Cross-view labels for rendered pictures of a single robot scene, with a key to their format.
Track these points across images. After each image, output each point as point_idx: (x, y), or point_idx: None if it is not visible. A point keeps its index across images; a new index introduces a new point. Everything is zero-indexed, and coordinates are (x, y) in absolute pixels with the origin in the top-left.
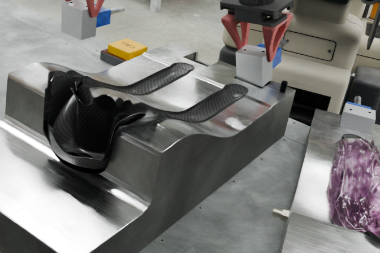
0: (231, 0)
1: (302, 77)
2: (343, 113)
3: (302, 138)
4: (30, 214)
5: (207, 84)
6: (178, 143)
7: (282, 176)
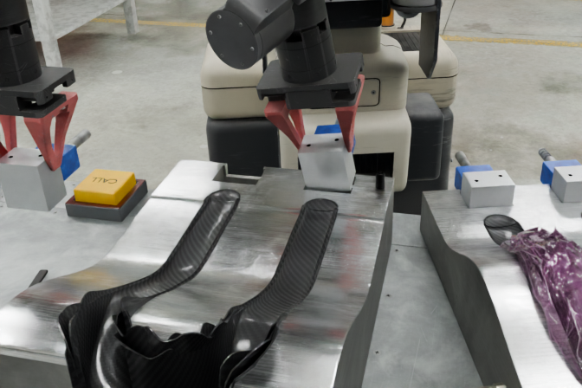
0: (272, 80)
1: None
2: (470, 190)
3: (416, 236)
4: None
5: (274, 216)
6: (338, 367)
7: (431, 313)
